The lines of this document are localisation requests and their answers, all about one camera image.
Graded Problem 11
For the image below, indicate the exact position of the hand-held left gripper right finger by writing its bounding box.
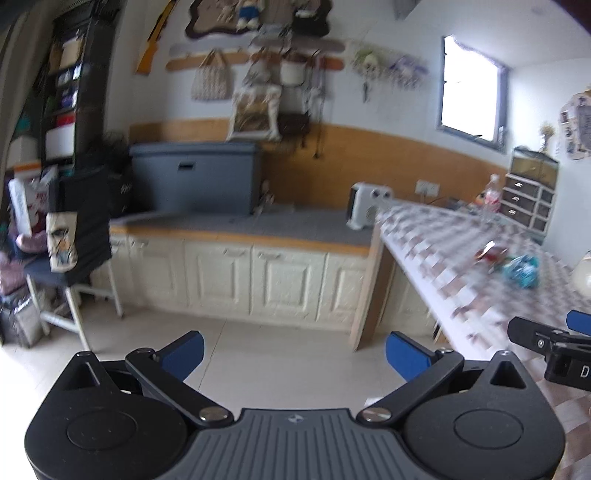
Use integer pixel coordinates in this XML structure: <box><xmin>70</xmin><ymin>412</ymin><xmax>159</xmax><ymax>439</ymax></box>
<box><xmin>356</xmin><ymin>331</ymin><xmax>529</xmax><ymax>424</ymax></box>

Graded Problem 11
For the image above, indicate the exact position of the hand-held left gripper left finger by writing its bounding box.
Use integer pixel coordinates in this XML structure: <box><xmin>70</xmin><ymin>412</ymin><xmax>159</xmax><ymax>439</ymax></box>
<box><xmin>60</xmin><ymin>330</ymin><xmax>233</xmax><ymax>426</ymax></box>

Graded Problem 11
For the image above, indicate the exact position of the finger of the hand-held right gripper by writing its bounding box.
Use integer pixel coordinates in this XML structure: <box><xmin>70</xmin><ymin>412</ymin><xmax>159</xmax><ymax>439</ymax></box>
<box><xmin>567</xmin><ymin>310</ymin><xmax>591</xmax><ymax>337</ymax></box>
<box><xmin>508</xmin><ymin>316</ymin><xmax>578</xmax><ymax>361</ymax></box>

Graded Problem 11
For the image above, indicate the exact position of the teal snack wrapper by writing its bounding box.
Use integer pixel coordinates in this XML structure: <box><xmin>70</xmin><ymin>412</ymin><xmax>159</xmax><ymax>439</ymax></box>
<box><xmin>502</xmin><ymin>255</ymin><xmax>540</xmax><ymax>289</ymax></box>

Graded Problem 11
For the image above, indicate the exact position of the red snack wrapper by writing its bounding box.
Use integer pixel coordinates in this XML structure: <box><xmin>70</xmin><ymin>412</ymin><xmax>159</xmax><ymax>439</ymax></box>
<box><xmin>475</xmin><ymin>241</ymin><xmax>509</xmax><ymax>265</ymax></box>

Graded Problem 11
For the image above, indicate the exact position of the brown shoulder bag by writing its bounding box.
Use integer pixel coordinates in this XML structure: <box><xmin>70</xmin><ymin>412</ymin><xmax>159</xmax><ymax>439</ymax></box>
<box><xmin>277</xmin><ymin>113</ymin><xmax>311</xmax><ymax>138</ymax></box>

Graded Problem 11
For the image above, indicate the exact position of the cream low cabinet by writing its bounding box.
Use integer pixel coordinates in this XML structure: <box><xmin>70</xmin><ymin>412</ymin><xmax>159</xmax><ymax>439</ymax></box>
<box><xmin>90</xmin><ymin>224</ymin><xmax>437</xmax><ymax>352</ymax></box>

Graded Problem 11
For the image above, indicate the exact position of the brown white checkered tablecloth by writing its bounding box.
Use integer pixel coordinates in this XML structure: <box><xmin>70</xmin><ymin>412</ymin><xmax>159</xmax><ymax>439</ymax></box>
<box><xmin>376</xmin><ymin>200</ymin><xmax>591</xmax><ymax>480</ymax></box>

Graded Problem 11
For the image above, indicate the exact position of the white stool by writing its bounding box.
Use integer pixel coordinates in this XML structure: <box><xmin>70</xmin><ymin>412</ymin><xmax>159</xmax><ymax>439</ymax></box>
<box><xmin>25</xmin><ymin>258</ymin><xmax>125</xmax><ymax>352</ymax></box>

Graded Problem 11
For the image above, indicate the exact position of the white plastic drawer unit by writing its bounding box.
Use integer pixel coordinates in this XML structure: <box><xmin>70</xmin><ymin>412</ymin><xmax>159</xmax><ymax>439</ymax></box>
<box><xmin>501</xmin><ymin>173</ymin><xmax>557</xmax><ymax>232</ymax></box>

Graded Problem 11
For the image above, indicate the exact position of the clear plastic water bottle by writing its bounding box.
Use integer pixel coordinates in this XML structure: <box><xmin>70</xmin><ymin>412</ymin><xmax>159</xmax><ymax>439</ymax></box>
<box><xmin>482</xmin><ymin>174</ymin><xmax>502</xmax><ymax>217</ymax></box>

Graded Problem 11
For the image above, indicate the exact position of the white fan heater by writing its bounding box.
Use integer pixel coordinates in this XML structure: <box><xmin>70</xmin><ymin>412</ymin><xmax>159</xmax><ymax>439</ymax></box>
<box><xmin>346</xmin><ymin>182</ymin><xmax>393</xmax><ymax>230</ymax></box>

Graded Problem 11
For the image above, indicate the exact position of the glass fish tank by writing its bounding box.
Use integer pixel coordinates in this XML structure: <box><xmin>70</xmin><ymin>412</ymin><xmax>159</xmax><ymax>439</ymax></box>
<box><xmin>510</xmin><ymin>147</ymin><xmax>559</xmax><ymax>185</ymax></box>

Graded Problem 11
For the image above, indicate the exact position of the grey storage bag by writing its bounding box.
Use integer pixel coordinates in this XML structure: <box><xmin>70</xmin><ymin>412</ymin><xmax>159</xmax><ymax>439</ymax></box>
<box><xmin>0</xmin><ymin>295</ymin><xmax>44</xmax><ymax>349</ymax></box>

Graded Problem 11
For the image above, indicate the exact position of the cartoon print tote bag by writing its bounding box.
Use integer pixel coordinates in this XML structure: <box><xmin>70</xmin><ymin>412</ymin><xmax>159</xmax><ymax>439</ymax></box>
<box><xmin>45</xmin><ymin>211</ymin><xmax>78</xmax><ymax>269</ymax></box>

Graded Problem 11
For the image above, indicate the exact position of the grey storage box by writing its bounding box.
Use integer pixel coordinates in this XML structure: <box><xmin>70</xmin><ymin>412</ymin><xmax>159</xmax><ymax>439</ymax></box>
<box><xmin>129</xmin><ymin>142</ymin><xmax>264</xmax><ymax>215</ymax></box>

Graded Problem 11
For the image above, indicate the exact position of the small white figurine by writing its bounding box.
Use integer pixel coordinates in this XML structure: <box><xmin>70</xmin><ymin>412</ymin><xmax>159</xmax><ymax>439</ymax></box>
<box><xmin>256</xmin><ymin>182</ymin><xmax>278</xmax><ymax>215</ymax></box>

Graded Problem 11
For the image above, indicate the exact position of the pink clothing pile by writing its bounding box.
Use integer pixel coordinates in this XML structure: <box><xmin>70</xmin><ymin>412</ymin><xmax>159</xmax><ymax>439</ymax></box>
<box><xmin>0</xmin><ymin>231</ymin><xmax>47</xmax><ymax>296</ymax></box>

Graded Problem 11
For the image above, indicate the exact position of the white paper bag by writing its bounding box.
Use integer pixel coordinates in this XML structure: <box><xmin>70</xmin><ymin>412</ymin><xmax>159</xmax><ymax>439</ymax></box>
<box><xmin>8</xmin><ymin>165</ymin><xmax>60</xmax><ymax>236</ymax></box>

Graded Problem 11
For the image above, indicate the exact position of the printed canvas tote bag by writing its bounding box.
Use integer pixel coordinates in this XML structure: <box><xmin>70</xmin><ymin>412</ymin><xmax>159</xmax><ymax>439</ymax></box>
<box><xmin>226</xmin><ymin>85</ymin><xmax>283</xmax><ymax>141</ymax></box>

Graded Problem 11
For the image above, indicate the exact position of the window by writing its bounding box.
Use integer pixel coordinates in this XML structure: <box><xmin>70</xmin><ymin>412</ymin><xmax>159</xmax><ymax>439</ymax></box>
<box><xmin>436</xmin><ymin>34</ymin><xmax>509</xmax><ymax>151</ymax></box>

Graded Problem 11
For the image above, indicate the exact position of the cream knit handbag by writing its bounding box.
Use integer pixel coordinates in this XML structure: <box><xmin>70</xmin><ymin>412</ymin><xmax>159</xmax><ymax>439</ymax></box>
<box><xmin>191</xmin><ymin>50</ymin><xmax>230</xmax><ymax>101</ymax></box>

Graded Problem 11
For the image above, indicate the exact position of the black shelf rack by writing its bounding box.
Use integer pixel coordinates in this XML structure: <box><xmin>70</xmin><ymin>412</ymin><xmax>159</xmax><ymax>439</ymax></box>
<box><xmin>39</xmin><ymin>0</ymin><xmax>127</xmax><ymax>174</ymax></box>

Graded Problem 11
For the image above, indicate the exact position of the purple plush toy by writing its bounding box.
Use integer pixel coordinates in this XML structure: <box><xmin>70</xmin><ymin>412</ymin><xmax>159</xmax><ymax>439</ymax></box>
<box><xmin>392</xmin><ymin>55</ymin><xmax>428</xmax><ymax>77</ymax></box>

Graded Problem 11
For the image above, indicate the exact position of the grey cloth pouch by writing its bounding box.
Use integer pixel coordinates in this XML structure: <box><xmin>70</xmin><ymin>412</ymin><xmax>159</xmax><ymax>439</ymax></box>
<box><xmin>245</xmin><ymin>60</ymin><xmax>271</xmax><ymax>88</ymax></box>

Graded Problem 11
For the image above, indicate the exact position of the white bucket bag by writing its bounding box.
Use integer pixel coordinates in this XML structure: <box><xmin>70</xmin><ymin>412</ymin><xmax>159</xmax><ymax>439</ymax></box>
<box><xmin>279</xmin><ymin>48</ymin><xmax>306</xmax><ymax>88</ymax></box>

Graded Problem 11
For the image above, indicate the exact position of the orange toy rifle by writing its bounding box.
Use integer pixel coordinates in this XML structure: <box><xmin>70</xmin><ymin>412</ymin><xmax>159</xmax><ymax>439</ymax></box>
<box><xmin>135</xmin><ymin>0</ymin><xmax>181</xmax><ymax>75</ymax></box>

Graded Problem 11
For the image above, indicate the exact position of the beige curtain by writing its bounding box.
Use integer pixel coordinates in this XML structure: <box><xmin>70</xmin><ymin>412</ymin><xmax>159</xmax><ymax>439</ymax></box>
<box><xmin>0</xmin><ymin>0</ymin><xmax>51</xmax><ymax>176</ymax></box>

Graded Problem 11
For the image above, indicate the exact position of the dark framed wavy pinboard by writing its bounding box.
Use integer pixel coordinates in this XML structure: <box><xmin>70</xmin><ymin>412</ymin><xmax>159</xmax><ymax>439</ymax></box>
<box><xmin>185</xmin><ymin>0</ymin><xmax>334</xmax><ymax>41</ymax></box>

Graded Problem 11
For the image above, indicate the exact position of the blue white doll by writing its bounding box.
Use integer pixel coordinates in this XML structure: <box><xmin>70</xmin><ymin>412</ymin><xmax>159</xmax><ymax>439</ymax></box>
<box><xmin>238</xmin><ymin>0</ymin><xmax>262</xmax><ymax>31</ymax></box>

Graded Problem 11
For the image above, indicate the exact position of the wall photo board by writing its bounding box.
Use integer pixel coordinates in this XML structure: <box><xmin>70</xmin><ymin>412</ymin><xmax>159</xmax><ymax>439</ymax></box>
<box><xmin>558</xmin><ymin>92</ymin><xmax>591</xmax><ymax>160</ymax></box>

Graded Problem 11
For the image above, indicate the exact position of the black hanging cord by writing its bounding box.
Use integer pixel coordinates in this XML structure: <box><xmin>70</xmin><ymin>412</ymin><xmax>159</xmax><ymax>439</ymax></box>
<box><xmin>302</xmin><ymin>51</ymin><xmax>331</xmax><ymax>162</ymax></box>

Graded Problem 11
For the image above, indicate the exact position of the white wire wall shelf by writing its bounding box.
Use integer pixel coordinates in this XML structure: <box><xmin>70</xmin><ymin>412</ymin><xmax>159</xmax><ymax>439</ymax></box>
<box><xmin>351</xmin><ymin>41</ymin><xmax>430</xmax><ymax>88</ymax></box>

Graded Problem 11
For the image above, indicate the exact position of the orange wavy wall hook board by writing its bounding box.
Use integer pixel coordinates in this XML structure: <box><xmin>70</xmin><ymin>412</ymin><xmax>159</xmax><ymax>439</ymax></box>
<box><xmin>165</xmin><ymin>52</ymin><xmax>345</xmax><ymax>72</ymax></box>

